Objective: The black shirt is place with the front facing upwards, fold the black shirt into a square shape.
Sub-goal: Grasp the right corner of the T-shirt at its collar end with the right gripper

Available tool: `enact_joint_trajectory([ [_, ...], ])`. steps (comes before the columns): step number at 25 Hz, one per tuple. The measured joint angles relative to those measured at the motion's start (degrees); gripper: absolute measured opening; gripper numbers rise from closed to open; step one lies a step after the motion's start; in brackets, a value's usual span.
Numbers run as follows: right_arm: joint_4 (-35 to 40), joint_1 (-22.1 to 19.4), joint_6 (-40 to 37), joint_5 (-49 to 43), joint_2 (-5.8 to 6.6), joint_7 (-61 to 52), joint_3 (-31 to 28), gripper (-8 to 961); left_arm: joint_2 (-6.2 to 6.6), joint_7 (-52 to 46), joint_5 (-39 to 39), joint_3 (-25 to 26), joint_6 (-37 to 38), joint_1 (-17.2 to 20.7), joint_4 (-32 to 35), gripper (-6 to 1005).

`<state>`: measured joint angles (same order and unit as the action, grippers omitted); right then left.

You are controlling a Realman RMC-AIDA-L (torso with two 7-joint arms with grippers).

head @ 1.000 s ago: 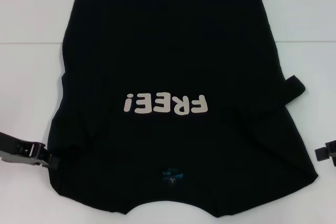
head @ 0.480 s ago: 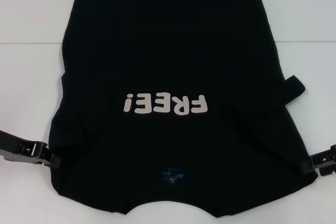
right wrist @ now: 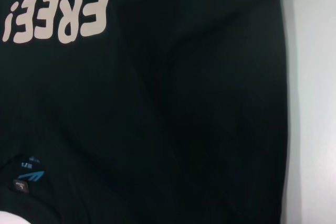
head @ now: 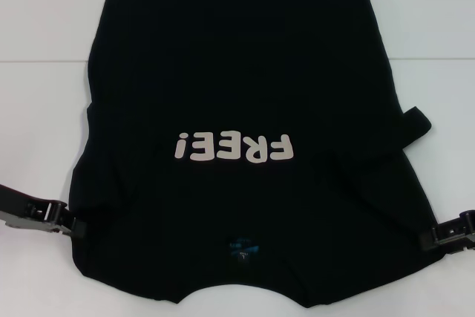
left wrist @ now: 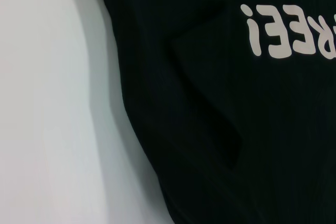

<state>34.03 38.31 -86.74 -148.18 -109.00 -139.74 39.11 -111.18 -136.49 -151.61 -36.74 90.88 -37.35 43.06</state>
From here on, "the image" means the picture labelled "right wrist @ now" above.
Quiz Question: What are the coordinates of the black shirt with FREE print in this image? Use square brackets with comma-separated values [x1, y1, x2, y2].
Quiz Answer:
[0, 0, 292, 224]

